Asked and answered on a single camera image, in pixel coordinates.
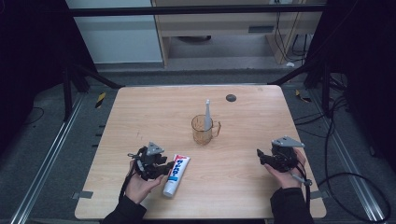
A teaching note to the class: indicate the amber transparent plastic cup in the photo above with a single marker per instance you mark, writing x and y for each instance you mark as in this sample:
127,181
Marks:
202,137

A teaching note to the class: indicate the dark round table grommet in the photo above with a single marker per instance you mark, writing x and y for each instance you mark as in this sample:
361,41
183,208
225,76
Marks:
231,98

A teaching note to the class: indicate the white electric toothbrush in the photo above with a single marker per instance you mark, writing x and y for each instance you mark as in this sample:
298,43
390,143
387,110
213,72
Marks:
207,113

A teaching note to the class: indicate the person's right hand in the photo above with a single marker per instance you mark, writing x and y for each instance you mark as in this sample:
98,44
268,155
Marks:
288,179

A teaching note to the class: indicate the person's left hand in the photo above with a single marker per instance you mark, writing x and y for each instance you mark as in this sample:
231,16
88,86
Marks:
140,188

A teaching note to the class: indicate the white cabinet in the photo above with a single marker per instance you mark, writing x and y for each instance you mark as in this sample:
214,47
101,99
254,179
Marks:
118,40

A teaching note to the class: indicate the light wooden desk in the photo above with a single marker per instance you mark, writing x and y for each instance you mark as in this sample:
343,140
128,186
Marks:
218,26

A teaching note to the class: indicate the small white floor object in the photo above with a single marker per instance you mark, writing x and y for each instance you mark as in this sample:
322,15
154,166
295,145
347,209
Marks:
290,64

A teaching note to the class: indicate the yellow black floor tape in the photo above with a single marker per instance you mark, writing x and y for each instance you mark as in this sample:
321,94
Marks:
302,97
100,100

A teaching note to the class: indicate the black horizontal frame bar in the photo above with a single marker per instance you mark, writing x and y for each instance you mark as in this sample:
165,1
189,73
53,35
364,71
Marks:
186,11

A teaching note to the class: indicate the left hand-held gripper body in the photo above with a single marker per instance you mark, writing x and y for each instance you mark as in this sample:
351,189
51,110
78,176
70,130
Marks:
148,161

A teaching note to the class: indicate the aluminium floor rail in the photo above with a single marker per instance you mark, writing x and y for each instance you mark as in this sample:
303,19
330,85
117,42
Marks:
348,155
46,155

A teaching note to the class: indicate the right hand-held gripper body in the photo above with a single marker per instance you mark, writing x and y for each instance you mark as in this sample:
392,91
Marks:
285,152

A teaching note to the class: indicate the white toothpaste tube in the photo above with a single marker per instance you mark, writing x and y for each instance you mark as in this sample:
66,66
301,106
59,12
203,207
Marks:
176,175

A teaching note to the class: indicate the grey tape strip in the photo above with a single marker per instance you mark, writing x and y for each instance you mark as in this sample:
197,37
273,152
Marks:
319,195
82,195

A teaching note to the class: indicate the black metal stand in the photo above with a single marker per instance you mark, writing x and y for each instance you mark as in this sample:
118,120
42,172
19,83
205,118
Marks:
67,93
325,90

